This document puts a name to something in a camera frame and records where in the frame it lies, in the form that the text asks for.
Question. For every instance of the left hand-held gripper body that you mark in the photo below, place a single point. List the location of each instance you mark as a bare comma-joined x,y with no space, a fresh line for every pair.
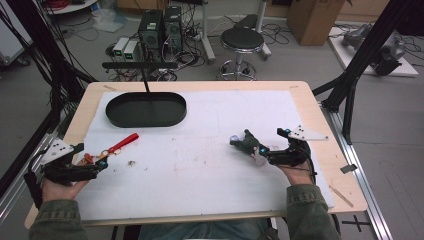
63,173

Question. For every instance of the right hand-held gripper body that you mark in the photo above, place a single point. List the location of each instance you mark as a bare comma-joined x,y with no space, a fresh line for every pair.
293,153

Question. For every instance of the dark green toy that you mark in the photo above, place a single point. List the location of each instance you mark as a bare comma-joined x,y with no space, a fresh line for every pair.
245,143

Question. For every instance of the person's left hand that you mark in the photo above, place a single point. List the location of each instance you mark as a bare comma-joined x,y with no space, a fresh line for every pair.
60,191

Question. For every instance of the person's right hand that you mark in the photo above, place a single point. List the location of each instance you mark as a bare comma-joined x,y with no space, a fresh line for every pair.
300,174

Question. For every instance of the small black tape piece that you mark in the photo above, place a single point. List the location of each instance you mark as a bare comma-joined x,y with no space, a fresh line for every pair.
348,168

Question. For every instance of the white foam mat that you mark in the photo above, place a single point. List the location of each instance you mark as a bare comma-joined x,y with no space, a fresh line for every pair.
200,180

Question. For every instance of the thin wooden stick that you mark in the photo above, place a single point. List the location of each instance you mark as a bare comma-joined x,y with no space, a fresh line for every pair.
341,196

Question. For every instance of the black oval tray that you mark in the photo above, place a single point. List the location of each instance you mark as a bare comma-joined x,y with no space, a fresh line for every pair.
146,111

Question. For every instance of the person's legs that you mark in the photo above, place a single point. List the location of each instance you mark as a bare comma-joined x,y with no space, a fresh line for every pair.
203,230

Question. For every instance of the black T-shaped stand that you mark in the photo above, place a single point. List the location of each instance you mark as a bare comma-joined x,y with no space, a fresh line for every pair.
140,65

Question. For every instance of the white floor board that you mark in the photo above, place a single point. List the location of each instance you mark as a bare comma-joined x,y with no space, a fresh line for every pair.
340,55

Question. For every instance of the black round stool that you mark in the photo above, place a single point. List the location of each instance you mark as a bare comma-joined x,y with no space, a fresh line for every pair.
242,39

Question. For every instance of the small white power box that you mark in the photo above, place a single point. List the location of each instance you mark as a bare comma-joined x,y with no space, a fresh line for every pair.
131,51
120,46

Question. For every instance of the white desk leg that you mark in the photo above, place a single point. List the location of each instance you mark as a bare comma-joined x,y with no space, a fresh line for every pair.
263,33
207,36

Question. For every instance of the brown cardboard box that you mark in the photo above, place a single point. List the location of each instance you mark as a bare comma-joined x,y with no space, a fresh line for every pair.
313,21

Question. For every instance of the large black computer tower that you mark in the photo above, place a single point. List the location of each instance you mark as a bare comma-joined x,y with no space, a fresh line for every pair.
150,35

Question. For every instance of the grey and black machine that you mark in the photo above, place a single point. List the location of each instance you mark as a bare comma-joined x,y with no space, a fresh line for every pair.
386,55

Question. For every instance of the clear plastic bag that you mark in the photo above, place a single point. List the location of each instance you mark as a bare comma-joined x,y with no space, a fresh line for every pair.
108,19

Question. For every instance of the slim black computer tower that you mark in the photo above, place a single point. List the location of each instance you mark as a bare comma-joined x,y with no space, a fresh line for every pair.
172,28

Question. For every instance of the white round table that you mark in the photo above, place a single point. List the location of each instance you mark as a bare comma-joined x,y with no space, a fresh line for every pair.
71,7

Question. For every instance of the aluminium rail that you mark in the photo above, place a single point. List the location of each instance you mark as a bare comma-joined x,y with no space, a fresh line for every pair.
360,180
20,196

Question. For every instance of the black frame strut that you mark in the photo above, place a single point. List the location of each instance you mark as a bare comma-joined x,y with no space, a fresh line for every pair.
363,53
43,43

